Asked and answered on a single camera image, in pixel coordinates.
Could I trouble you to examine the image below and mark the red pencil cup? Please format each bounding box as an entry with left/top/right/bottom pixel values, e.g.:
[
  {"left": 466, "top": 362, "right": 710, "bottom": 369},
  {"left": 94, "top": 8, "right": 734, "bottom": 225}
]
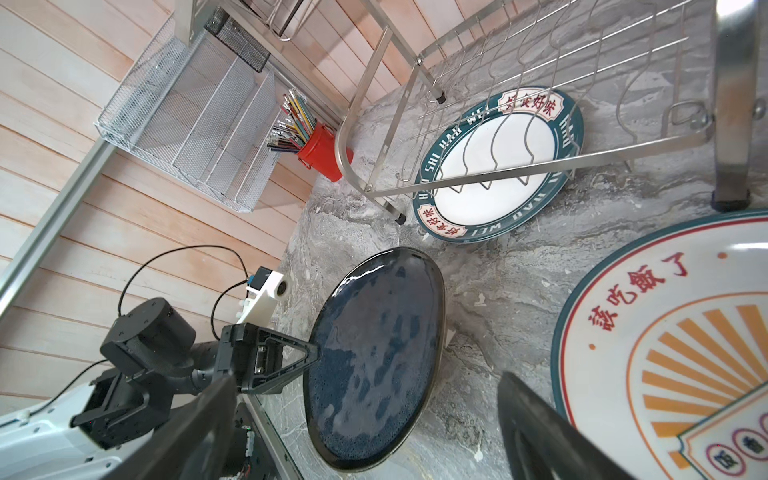
[{"left": 297, "top": 122, "right": 343, "bottom": 183}]

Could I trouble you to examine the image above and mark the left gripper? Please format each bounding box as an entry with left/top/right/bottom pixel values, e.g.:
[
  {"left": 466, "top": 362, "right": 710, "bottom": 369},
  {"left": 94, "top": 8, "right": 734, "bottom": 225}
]
[{"left": 214, "top": 323, "right": 319, "bottom": 393}]

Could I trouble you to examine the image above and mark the white mesh wall shelf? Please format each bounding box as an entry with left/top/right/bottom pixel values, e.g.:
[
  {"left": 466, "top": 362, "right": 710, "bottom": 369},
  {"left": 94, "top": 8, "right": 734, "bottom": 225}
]
[{"left": 96, "top": 18, "right": 279, "bottom": 213}]

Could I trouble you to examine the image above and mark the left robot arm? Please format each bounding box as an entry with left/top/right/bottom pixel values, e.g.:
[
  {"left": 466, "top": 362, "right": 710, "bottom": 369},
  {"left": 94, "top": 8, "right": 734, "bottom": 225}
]
[{"left": 1, "top": 297, "right": 318, "bottom": 479}]

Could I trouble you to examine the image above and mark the black mesh wall basket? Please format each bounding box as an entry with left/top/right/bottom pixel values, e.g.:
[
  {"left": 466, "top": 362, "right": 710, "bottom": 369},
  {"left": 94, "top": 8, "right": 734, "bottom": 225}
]
[{"left": 205, "top": 7, "right": 271, "bottom": 73}]

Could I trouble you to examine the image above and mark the orange sunburst plate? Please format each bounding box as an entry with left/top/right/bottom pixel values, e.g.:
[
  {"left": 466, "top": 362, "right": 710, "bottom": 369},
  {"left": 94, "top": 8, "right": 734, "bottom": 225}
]
[{"left": 551, "top": 210, "right": 767, "bottom": 479}]

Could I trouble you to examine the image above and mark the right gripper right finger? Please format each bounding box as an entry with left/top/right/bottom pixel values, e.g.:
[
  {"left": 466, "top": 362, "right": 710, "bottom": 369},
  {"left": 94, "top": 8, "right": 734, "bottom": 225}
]
[{"left": 497, "top": 372, "right": 631, "bottom": 479}]

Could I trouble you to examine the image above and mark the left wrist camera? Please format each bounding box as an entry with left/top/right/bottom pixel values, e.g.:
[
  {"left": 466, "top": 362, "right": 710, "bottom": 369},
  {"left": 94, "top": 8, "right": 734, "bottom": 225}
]
[{"left": 237, "top": 267, "right": 288, "bottom": 327}]

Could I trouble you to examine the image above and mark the pencils bundle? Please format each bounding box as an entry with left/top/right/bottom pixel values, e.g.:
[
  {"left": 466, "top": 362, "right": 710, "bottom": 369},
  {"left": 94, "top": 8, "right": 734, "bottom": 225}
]
[{"left": 267, "top": 88, "right": 318, "bottom": 153}]

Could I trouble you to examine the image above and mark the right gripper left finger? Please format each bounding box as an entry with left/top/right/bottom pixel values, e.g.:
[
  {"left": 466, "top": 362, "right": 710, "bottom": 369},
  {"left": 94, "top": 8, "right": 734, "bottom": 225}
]
[{"left": 105, "top": 376, "right": 237, "bottom": 480}]

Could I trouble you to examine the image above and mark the steel dish rack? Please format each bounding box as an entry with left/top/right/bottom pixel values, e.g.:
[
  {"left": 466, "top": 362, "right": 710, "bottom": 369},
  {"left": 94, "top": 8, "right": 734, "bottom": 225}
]
[{"left": 299, "top": 1, "right": 767, "bottom": 243}]

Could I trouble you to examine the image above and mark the black oval plate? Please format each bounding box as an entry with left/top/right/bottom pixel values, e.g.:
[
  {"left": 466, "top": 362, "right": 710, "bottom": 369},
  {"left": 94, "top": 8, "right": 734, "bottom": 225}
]
[{"left": 303, "top": 247, "right": 447, "bottom": 472}]

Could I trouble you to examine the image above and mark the green rimmed white plate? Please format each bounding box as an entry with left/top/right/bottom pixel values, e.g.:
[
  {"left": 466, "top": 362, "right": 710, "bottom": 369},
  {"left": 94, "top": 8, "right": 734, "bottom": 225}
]
[{"left": 412, "top": 86, "right": 585, "bottom": 244}]

